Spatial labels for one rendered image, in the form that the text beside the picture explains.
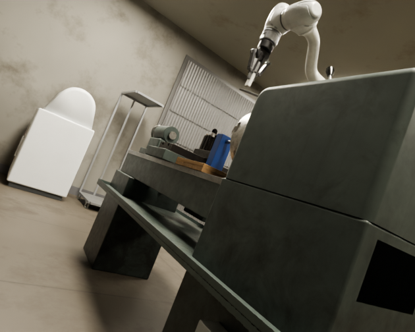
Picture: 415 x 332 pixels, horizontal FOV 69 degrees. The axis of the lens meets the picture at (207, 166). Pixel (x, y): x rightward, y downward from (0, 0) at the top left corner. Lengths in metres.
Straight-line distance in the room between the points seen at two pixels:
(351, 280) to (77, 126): 3.66
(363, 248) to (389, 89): 0.39
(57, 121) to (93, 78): 1.13
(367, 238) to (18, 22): 4.66
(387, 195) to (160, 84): 4.64
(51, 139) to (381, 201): 3.67
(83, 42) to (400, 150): 4.54
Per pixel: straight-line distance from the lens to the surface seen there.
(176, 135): 2.34
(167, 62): 5.29
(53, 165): 4.07
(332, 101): 0.97
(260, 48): 1.58
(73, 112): 4.09
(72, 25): 4.97
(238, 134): 1.34
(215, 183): 1.31
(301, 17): 1.52
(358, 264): 0.78
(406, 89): 0.87
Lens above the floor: 0.79
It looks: 4 degrees up
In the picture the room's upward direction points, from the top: 22 degrees clockwise
